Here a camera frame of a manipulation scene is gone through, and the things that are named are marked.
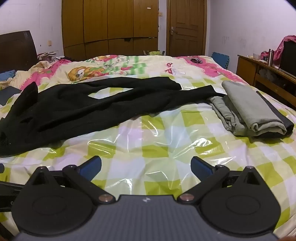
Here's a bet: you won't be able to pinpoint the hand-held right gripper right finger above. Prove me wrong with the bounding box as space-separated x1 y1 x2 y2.
177 156 267 205

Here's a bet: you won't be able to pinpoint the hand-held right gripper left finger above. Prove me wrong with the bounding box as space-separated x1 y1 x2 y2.
30 156 115 204

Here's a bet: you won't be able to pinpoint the black pants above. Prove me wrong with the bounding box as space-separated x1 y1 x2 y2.
0 76 226 156

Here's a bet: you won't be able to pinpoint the folded grey-green pants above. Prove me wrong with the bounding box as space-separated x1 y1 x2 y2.
209 81 287 137

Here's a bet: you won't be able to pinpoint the dark flat case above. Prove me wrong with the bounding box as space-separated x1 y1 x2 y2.
0 86 22 106

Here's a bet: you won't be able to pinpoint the blue cloth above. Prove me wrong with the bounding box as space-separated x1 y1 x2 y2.
0 70 16 82

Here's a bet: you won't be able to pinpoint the folded dark grey garment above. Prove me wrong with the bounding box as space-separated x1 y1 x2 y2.
255 91 295 139

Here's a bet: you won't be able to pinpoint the blue foam mat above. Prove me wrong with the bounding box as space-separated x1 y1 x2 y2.
211 52 230 69

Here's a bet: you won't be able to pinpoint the wooden desk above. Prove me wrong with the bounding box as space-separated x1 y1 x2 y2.
236 54 296 109

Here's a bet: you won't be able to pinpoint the dark wooden headboard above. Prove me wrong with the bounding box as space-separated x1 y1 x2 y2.
0 30 38 73

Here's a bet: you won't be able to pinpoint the pile of striped clothing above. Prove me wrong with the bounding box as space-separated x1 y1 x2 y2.
37 51 65 62

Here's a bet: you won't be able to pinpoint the green cloth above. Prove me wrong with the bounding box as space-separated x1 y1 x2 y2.
142 49 166 56

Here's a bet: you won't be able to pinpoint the black monitor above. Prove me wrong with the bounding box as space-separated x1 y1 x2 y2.
278 40 296 70

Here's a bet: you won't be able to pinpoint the wooden door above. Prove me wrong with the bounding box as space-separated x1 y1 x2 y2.
166 0 207 57

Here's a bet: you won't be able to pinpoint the wooden wardrobe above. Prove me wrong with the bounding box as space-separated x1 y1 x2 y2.
61 0 159 61

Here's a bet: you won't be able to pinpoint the pink cloth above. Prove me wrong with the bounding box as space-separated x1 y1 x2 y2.
261 35 296 63

